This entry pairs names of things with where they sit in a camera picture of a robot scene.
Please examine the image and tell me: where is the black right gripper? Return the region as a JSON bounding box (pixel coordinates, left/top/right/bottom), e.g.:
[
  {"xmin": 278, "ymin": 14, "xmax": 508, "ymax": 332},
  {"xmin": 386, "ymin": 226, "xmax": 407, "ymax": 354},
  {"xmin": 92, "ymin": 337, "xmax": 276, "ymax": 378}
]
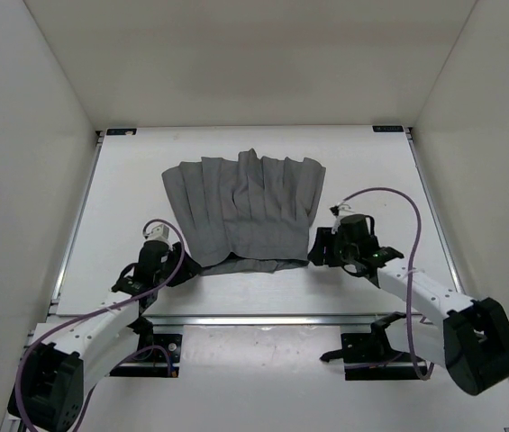
[{"xmin": 307, "ymin": 228, "xmax": 358, "ymax": 268}]

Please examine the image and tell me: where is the grey pleated skirt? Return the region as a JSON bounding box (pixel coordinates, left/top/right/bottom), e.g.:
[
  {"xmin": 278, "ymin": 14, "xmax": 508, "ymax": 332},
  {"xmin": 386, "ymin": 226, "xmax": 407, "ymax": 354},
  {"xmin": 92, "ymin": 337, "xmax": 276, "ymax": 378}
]
[{"xmin": 162, "ymin": 149, "xmax": 326, "ymax": 276}]

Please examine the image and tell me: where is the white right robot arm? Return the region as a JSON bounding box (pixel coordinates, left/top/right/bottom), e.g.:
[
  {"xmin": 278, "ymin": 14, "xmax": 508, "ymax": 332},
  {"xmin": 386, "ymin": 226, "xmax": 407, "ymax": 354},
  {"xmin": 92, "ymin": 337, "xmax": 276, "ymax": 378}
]
[{"xmin": 308, "ymin": 214, "xmax": 509, "ymax": 396}]

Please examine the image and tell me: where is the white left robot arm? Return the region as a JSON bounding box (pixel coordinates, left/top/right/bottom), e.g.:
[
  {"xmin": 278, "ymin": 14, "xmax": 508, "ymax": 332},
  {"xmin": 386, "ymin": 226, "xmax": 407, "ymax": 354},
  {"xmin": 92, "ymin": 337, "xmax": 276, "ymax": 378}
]
[{"xmin": 7, "ymin": 240, "xmax": 202, "ymax": 431}]

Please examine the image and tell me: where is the dark label sticker right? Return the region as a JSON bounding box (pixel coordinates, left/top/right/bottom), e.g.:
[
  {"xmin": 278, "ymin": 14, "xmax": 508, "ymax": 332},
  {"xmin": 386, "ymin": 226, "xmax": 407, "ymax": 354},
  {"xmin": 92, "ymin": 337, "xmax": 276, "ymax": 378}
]
[{"xmin": 372, "ymin": 125, "xmax": 404, "ymax": 133}]

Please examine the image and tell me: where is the dark label sticker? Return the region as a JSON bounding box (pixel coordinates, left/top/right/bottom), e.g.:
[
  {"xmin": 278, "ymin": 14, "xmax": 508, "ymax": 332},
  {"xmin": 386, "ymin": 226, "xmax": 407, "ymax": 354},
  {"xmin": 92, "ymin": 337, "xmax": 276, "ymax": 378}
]
[
  {"xmin": 105, "ymin": 128, "xmax": 137, "ymax": 136},
  {"xmin": 372, "ymin": 125, "xmax": 404, "ymax": 133}
]

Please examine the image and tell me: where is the dark label sticker left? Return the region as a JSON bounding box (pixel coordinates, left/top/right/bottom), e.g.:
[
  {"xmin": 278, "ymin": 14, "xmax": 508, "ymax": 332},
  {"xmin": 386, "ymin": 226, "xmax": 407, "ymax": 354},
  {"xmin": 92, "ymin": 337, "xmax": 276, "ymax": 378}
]
[{"xmin": 105, "ymin": 128, "xmax": 137, "ymax": 136}]

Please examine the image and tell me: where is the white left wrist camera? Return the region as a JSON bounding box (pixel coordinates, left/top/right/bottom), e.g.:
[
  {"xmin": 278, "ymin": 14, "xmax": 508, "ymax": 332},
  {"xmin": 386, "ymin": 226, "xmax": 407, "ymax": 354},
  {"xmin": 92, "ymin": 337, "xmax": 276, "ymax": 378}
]
[{"xmin": 143, "ymin": 223, "xmax": 169, "ymax": 244}]

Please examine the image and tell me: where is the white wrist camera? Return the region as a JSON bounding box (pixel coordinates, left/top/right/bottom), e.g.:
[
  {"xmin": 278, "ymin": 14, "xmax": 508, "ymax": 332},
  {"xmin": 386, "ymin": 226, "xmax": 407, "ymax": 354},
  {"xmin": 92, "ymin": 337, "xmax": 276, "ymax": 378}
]
[
  {"xmin": 143, "ymin": 223, "xmax": 169, "ymax": 244},
  {"xmin": 330, "ymin": 202, "xmax": 354, "ymax": 234}
]

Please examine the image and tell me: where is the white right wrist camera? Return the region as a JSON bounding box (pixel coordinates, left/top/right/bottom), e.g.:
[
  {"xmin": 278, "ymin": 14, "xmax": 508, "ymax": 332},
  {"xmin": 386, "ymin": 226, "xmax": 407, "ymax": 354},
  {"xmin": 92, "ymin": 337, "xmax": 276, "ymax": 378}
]
[{"xmin": 330, "ymin": 202, "xmax": 354, "ymax": 234}]

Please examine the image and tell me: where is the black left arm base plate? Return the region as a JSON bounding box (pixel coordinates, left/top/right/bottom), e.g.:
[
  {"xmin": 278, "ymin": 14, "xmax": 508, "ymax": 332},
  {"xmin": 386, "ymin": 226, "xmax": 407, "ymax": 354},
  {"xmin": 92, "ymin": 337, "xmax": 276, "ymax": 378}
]
[{"xmin": 110, "ymin": 318, "xmax": 183, "ymax": 378}]

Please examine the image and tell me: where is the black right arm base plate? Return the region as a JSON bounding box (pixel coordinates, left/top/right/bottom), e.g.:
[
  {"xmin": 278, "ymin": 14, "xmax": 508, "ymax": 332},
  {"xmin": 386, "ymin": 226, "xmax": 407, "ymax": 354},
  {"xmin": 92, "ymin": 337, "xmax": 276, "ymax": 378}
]
[{"xmin": 320, "ymin": 311, "xmax": 419, "ymax": 381}]

